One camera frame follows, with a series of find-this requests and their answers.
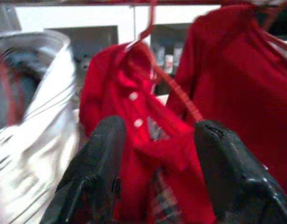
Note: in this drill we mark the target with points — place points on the white striped shirt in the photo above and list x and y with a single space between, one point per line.
36 140

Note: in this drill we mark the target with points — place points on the red shirt white print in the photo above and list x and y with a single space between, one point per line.
239 81

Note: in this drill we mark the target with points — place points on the white glass-door cabinet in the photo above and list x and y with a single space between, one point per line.
87 16

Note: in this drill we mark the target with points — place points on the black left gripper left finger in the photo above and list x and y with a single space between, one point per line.
92 170

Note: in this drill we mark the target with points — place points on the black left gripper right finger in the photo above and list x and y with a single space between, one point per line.
234 182

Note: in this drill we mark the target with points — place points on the red polo shirt striped collar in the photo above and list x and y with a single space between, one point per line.
138 151

